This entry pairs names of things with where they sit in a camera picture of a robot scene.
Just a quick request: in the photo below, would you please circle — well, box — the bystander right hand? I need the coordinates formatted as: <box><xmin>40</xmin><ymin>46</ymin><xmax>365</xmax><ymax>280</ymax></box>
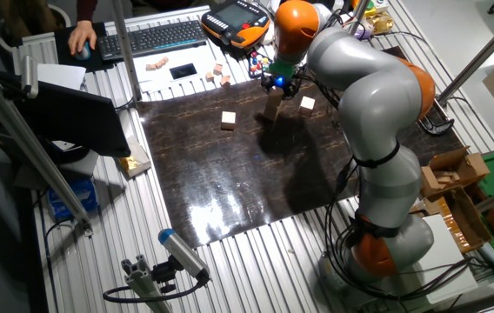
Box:
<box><xmin>67</xmin><ymin>20</ymin><xmax>98</xmax><ymax>57</ymax></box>

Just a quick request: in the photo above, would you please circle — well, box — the grey metal pole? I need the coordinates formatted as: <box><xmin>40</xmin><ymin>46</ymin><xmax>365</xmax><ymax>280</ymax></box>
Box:
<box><xmin>437</xmin><ymin>6</ymin><xmax>494</xmax><ymax>105</ymax></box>

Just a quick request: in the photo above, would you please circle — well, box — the dark red sleeved forearm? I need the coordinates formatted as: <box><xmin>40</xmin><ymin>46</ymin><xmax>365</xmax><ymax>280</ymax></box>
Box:
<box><xmin>76</xmin><ymin>0</ymin><xmax>99</xmax><ymax>23</ymax></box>

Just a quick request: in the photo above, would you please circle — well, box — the aluminium profile post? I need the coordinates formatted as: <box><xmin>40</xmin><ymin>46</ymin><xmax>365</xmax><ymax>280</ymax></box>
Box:
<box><xmin>110</xmin><ymin>0</ymin><xmax>144</xmax><ymax>103</ymax></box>

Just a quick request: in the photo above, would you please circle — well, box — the grey keyboard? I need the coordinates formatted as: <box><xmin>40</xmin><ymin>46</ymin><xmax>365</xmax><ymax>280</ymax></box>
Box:
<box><xmin>97</xmin><ymin>19</ymin><xmax>209</xmax><ymax>62</ymax></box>

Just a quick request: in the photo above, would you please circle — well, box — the aluminium profile beam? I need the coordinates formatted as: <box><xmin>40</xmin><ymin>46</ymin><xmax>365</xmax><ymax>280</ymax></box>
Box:
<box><xmin>0</xmin><ymin>60</ymin><xmax>94</xmax><ymax>236</ymax></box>

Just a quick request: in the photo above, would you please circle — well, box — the black camera cable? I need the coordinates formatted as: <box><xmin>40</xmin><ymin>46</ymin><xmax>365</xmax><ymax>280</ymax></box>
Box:
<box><xmin>102</xmin><ymin>273</ymin><xmax>210</xmax><ymax>304</ymax></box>

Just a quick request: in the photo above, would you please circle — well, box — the large white sheet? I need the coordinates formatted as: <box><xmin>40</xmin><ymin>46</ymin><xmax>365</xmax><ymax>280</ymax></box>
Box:
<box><xmin>132</xmin><ymin>43</ymin><xmax>250</xmax><ymax>95</ymax></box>

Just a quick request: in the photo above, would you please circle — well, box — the silver depth camera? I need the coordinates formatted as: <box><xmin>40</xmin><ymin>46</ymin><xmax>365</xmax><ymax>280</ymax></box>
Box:
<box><xmin>157</xmin><ymin>228</ymin><xmax>211</xmax><ymax>282</ymax></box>
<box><xmin>20</xmin><ymin>54</ymin><xmax>39</xmax><ymax>99</ymax></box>

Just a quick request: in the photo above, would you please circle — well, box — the black camera bracket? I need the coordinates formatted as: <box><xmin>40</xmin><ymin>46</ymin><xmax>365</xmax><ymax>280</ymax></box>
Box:
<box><xmin>150</xmin><ymin>256</ymin><xmax>178</xmax><ymax>295</ymax></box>

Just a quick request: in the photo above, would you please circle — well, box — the blue packet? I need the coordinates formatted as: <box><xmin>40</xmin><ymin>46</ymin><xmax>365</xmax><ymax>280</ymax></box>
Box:
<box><xmin>47</xmin><ymin>177</ymin><xmax>99</xmax><ymax>221</ymax></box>

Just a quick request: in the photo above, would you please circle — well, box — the brown wooden box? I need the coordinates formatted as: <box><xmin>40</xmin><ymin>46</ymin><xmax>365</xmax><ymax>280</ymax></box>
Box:
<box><xmin>464</xmin><ymin>151</ymin><xmax>491</xmax><ymax>179</ymax></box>
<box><xmin>420</xmin><ymin>146</ymin><xmax>491</xmax><ymax>196</ymax></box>

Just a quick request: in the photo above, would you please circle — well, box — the small box with gold foil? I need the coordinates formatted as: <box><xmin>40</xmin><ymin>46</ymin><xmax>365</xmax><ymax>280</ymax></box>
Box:
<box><xmin>117</xmin><ymin>137</ymin><xmax>152</xmax><ymax>179</ymax></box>

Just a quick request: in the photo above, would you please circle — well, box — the white flat box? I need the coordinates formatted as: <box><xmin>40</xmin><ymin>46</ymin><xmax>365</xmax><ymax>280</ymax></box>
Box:
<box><xmin>416</xmin><ymin>212</ymin><xmax>478</xmax><ymax>305</ymax></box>

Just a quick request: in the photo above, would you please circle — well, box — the black phone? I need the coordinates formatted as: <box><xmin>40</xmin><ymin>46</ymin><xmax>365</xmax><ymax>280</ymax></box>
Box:
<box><xmin>169</xmin><ymin>62</ymin><xmax>199</xmax><ymax>82</ymax></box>

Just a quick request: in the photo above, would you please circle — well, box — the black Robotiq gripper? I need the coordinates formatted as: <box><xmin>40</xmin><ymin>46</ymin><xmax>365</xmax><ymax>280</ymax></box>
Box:
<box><xmin>259</xmin><ymin>71</ymin><xmax>303</xmax><ymax>100</ymax></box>

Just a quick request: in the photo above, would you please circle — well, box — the black orange teach pendant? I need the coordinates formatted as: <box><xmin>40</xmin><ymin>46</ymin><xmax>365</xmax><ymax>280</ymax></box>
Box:
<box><xmin>200</xmin><ymin>0</ymin><xmax>273</xmax><ymax>50</ymax></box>

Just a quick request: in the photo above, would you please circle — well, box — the black cable with plug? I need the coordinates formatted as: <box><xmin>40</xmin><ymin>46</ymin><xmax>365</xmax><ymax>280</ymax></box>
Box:
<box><xmin>323</xmin><ymin>156</ymin><xmax>364</xmax><ymax>279</ymax></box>

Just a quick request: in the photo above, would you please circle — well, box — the golden foil object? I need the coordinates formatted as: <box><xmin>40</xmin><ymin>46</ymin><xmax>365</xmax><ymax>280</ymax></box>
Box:
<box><xmin>364</xmin><ymin>11</ymin><xmax>395</xmax><ymax>36</ymax></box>

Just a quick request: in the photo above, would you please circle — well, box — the white paper sheet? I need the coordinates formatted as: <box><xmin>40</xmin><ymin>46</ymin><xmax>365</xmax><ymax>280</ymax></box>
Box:
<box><xmin>37</xmin><ymin>63</ymin><xmax>87</xmax><ymax>91</ymax></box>

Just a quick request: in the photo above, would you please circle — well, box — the aluminium profile stub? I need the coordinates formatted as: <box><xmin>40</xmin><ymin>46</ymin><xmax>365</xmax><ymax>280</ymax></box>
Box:
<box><xmin>120</xmin><ymin>254</ymin><xmax>174</xmax><ymax>313</ymax></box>

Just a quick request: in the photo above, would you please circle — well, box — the black laptop monitor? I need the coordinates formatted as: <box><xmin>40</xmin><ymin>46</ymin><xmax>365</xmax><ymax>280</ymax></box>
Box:
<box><xmin>10</xmin><ymin>80</ymin><xmax>132</xmax><ymax>158</ymax></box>

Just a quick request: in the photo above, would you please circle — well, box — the blue grey computer mouse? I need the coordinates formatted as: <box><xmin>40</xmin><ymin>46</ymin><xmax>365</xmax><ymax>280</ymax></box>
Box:
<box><xmin>75</xmin><ymin>41</ymin><xmax>93</xmax><ymax>61</ymax></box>

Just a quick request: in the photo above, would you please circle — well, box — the black mouse pad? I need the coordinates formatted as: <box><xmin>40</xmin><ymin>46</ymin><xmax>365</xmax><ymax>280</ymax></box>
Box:
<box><xmin>53</xmin><ymin>22</ymin><xmax>113</xmax><ymax>73</ymax></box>

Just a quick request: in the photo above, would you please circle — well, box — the black tray of balls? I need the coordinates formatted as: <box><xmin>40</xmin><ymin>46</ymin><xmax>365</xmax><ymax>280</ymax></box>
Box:
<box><xmin>248</xmin><ymin>50</ymin><xmax>274</xmax><ymax>79</ymax></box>

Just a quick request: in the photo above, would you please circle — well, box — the grey metal rod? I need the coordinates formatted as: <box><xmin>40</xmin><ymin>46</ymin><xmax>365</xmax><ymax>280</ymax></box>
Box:
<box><xmin>349</xmin><ymin>0</ymin><xmax>371</xmax><ymax>36</ymax></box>

